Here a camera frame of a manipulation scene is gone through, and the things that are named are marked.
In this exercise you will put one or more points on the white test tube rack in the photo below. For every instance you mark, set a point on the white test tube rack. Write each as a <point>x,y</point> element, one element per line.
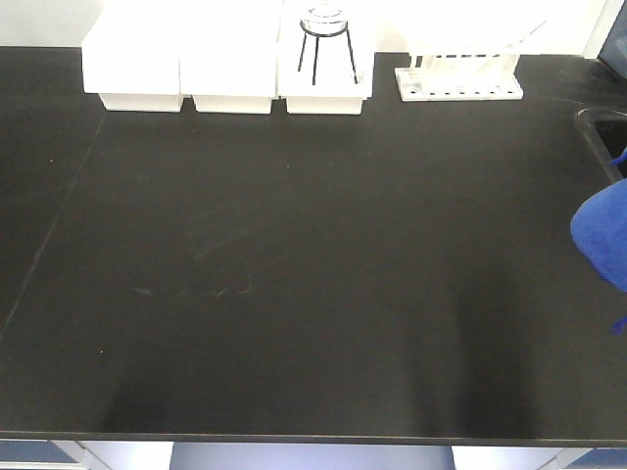
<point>478,65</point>

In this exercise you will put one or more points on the left white storage bin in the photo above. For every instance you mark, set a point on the left white storage bin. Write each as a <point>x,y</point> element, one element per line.
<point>130,57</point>

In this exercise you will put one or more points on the black lab sink basin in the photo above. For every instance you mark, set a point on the black lab sink basin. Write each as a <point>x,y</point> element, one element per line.
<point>604,131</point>

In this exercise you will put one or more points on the middle white storage bin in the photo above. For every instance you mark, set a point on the middle white storage bin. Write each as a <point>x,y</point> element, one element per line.
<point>228,55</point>

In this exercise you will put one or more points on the white storage bin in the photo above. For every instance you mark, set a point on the white storage bin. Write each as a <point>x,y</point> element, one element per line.
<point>325,74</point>
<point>228,55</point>
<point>130,57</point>

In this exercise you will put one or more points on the glass dish on tripod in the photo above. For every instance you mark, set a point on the glass dish on tripod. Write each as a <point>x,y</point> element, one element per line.
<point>324,18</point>

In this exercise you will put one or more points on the right white storage bin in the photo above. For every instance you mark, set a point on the right white storage bin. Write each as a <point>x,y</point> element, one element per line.
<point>325,74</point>

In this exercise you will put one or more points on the blue microfiber cloth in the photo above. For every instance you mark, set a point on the blue microfiber cloth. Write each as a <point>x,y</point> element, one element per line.
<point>598,231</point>

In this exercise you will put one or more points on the blue lab base cabinets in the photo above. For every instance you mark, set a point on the blue lab base cabinets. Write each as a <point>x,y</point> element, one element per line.
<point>48,454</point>

